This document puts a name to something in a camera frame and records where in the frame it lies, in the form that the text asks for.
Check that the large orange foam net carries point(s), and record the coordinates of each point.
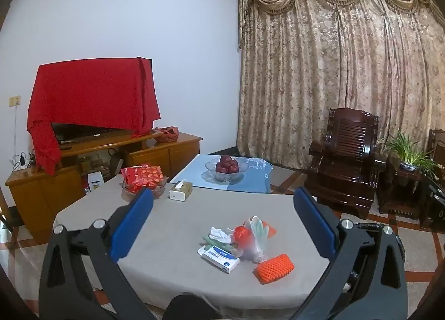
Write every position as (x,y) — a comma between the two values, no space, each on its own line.
(274,268)

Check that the patterned beige curtain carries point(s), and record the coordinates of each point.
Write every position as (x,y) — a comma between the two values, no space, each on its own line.
(313,80)

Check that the red printed packet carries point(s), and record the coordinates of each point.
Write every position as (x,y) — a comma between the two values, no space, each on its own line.
(151,173)
(130,175)

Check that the red cloth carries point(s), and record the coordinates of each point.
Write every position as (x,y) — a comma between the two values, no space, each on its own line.
(94,94)

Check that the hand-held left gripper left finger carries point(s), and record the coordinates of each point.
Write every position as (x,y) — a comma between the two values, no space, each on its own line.
(134,226)

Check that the wooden television cabinet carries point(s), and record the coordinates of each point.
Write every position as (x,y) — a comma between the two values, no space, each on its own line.
(52,191)

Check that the red apple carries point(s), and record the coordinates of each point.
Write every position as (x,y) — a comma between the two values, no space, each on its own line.
(221,167)
(226,159)
(233,167)

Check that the glass fruit bowl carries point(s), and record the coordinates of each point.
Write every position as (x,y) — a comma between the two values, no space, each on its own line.
(226,176)

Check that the potted green plant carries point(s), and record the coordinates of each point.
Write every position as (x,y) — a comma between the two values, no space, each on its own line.
(407,166)

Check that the dark wooden side table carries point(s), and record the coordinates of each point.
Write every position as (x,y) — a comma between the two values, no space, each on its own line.
(399,195)

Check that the black trash bin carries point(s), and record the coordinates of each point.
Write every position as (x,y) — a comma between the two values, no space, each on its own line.
(368,226)

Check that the wall socket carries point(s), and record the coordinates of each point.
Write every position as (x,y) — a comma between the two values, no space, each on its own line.
(14,100)

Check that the power strip with plugs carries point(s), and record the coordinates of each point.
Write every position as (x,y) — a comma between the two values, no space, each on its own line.
(22,162)

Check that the black television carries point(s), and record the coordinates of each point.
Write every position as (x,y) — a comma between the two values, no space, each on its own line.
(80,132)

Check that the green cloth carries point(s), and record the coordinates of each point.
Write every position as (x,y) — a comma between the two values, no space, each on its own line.
(216,244)

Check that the glass candy dish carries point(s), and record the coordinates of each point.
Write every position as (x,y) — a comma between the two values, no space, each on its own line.
(160,190)

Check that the dark wooden armchair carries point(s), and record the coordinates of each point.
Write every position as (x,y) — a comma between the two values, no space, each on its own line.
(433,202)
(347,167)

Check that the thin bluish plastic bag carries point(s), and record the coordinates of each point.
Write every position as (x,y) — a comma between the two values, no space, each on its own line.
(253,252)

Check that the dark rounded object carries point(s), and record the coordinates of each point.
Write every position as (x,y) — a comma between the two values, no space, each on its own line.
(194,309)

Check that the white and blue medicine box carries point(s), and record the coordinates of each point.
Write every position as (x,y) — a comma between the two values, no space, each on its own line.
(219,258)

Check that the black bag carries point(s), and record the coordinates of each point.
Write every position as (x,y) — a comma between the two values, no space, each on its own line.
(116,163)

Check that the tissue box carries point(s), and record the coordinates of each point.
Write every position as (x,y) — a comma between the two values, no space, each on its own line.
(182,195)

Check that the light blue table cloth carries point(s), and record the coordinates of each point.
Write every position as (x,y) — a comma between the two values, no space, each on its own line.
(253,181)

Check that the pale rubber glove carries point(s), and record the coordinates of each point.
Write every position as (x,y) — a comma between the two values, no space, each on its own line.
(258,231)

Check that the white tissue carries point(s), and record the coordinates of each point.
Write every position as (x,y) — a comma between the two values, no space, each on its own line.
(219,233)

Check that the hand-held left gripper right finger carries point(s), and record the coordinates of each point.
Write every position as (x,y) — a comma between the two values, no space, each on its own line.
(314,226)

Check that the small orange foam net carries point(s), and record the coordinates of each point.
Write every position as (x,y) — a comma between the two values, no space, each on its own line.
(270,230)

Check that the pile of red candies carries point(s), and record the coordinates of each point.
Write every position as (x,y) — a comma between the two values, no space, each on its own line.
(134,186)

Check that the red plastic bag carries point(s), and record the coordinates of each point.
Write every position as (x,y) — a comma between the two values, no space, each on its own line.
(167,134)

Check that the red round item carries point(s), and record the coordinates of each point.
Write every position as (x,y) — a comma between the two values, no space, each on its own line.
(242,236)

